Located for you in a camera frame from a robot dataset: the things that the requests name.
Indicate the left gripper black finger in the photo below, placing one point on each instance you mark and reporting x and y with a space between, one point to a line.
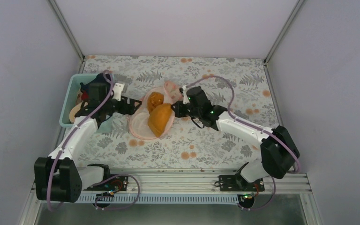
134 102
131 110

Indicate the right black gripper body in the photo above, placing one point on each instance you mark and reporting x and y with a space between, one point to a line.
194 113

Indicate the peach floral mesh laundry bag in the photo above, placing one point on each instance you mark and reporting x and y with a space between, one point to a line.
138 122

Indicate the orange lace bra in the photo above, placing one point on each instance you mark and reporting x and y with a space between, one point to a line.
161 117

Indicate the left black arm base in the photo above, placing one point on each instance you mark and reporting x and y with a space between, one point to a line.
111 187

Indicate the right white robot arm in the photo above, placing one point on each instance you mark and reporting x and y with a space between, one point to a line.
277 149

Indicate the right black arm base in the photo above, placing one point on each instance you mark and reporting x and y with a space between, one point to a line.
235 183

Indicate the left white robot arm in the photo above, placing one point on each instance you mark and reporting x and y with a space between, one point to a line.
57 177

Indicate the navy red bra upper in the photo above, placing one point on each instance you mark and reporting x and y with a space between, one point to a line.
100 78

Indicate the navy beige bra lower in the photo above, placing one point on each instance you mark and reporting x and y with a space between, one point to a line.
73 112

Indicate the light blue plastic bin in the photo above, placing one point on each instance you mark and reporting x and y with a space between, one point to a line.
73 97

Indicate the floral patterned table mat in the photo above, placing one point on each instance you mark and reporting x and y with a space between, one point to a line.
240 83

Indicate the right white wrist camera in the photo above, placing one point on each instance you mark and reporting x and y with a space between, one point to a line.
183 91

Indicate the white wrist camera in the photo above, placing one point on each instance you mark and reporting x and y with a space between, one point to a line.
183 91
117 90

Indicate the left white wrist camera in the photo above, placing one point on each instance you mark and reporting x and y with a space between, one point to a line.
117 90

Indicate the aluminium front rail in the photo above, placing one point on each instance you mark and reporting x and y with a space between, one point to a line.
201 181

